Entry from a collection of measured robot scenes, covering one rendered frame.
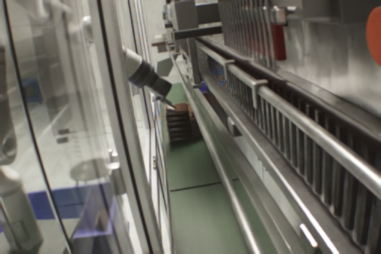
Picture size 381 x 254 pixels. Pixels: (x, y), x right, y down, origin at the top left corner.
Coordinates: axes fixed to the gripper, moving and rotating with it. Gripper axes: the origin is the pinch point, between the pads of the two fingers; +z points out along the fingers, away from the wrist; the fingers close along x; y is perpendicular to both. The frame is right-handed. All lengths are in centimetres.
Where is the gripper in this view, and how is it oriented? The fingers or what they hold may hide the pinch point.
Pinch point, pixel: (175, 108)
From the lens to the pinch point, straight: 107.7
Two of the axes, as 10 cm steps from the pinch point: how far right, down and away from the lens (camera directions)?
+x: -4.7, -1.8, 8.6
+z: 7.2, 4.9, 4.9
